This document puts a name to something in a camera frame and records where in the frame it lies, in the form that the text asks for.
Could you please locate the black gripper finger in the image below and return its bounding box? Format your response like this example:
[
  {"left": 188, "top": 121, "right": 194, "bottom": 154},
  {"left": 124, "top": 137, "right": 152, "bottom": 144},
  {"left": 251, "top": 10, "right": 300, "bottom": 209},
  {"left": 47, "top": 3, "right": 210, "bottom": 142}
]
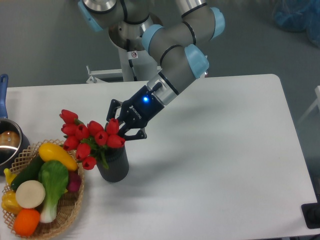
[
  {"left": 119, "top": 125, "right": 147, "bottom": 140},
  {"left": 106, "top": 99, "right": 123, "bottom": 123}
]

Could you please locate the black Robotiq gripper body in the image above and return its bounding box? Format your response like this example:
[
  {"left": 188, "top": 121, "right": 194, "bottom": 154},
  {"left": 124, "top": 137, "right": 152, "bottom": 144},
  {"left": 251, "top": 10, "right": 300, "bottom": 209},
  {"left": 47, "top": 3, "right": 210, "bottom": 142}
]
[{"left": 117, "top": 85, "right": 164, "bottom": 130}]

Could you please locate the red tulip bouquet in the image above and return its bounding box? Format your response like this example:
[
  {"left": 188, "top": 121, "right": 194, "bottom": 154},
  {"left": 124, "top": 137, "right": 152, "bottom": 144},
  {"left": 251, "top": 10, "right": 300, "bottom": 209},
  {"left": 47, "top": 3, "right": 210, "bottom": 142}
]
[{"left": 59, "top": 109, "right": 125, "bottom": 170}]

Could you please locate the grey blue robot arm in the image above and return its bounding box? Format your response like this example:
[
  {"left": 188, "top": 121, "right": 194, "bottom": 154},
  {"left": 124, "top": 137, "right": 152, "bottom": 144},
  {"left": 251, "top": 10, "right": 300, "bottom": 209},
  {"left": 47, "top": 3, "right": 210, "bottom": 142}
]
[{"left": 78, "top": 0, "right": 225, "bottom": 141}]

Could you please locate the dark grey ribbed vase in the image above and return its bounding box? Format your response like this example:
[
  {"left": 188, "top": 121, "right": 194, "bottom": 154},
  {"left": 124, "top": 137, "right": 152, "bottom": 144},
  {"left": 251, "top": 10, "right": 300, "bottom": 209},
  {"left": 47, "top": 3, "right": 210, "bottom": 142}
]
[{"left": 97, "top": 146, "right": 129, "bottom": 183}]

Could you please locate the purple red radish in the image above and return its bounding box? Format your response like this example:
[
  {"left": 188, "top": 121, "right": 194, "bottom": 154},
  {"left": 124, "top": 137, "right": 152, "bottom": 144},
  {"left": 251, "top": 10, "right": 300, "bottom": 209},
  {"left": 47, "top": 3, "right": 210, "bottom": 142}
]
[{"left": 66, "top": 171, "right": 82, "bottom": 193}]

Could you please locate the yellow squash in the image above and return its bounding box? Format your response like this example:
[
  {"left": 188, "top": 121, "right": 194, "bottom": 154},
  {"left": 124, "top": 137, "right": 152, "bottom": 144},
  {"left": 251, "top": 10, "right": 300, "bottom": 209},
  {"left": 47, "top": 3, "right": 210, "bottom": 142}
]
[{"left": 38, "top": 142, "right": 78, "bottom": 172}]

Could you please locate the green bok choy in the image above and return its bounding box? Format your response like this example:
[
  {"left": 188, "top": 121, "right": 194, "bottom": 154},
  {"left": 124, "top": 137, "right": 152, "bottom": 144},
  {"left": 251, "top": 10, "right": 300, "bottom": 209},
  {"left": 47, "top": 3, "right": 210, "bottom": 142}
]
[{"left": 38, "top": 160, "right": 69, "bottom": 224}]

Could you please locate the woven wicker basket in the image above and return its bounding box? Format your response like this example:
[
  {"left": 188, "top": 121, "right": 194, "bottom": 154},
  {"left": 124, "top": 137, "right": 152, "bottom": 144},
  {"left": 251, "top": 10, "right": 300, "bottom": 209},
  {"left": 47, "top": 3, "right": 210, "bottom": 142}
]
[{"left": 1, "top": 139, "right": 85, "bottom": 240}]

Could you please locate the dark green cucumber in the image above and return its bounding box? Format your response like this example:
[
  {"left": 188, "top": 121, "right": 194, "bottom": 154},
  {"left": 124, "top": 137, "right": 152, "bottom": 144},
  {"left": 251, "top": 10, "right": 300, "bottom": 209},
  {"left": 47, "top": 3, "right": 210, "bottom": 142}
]
[{"left": 10, "top": 155, "right": 45, "bottom": 191}]

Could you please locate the white round radish slice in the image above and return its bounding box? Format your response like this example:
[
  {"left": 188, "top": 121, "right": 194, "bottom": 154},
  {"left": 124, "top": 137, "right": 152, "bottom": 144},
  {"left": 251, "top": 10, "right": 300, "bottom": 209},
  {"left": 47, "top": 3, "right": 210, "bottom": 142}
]
[{"left": 15, "top": 180, "right": 46, "bottom": 209}]

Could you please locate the yellow banana tip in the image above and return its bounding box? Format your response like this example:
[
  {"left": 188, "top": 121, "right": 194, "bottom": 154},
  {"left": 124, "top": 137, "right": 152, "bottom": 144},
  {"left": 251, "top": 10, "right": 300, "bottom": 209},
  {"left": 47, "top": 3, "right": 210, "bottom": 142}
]
[{"left": 3, "top": 168, "right": 17, "bottom": 186}]

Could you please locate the yellow bell pepper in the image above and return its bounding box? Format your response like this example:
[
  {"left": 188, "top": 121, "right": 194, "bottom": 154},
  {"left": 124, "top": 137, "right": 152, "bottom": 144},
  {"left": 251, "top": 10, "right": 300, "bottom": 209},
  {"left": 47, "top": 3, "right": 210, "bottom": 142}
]
[{"left": 1, "top": 190, "right": 23, "bottom": 215}]

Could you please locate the orange fruit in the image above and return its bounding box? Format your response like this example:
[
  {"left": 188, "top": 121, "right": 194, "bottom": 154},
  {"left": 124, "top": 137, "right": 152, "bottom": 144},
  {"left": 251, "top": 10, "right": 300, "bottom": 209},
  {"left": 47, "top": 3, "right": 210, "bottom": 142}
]
[{"left": 13, "top": 208, "right": 40, "bottom": 237}]

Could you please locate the blue plastic bag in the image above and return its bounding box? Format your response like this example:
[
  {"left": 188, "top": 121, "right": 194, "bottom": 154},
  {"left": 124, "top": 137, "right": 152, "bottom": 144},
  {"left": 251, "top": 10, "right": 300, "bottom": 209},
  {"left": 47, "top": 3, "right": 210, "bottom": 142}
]
[{"left": 271, "top": 0, "right": 320, "bottom": 48}]

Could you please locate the black device at table edge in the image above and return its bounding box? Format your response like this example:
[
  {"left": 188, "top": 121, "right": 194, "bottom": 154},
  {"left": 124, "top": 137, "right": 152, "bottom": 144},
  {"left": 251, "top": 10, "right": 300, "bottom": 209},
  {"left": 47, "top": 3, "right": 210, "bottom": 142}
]
[{"left": 301, "top": 202, "right": 320, "bottom": 229}]

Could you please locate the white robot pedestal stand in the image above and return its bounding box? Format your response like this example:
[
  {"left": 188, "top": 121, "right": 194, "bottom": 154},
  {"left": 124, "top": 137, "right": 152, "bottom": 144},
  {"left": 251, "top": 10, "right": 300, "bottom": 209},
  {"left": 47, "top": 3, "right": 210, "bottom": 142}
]
[{"left": 85, "top": 44, "right": 210, "bottom": 84}]

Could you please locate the blue handled saucepan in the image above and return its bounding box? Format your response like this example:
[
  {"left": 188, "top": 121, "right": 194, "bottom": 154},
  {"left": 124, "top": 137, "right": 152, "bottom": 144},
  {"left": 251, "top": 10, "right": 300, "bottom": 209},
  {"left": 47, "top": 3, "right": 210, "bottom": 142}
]
[{"left": 0, "top": 73, "right": 30, "bottom": 177}]

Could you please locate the white frame at right edge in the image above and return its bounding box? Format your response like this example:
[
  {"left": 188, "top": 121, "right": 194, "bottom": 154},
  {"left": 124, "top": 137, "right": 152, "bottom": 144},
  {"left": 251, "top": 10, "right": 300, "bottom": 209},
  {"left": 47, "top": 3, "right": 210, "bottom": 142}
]
[{"left": 297, "top": 85, "right": 320, "bottom": 124}]

